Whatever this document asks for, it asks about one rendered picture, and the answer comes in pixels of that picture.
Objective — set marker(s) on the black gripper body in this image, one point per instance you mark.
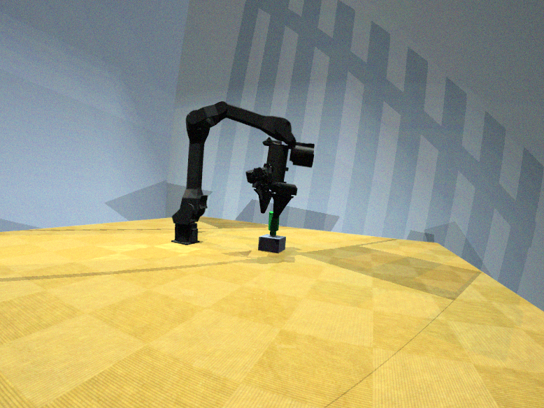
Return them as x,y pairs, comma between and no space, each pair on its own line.
277,185

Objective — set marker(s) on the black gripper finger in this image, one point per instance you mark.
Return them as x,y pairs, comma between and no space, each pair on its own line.
264,199
279,203

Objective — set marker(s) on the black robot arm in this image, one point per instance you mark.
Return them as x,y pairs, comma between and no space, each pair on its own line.
198,123

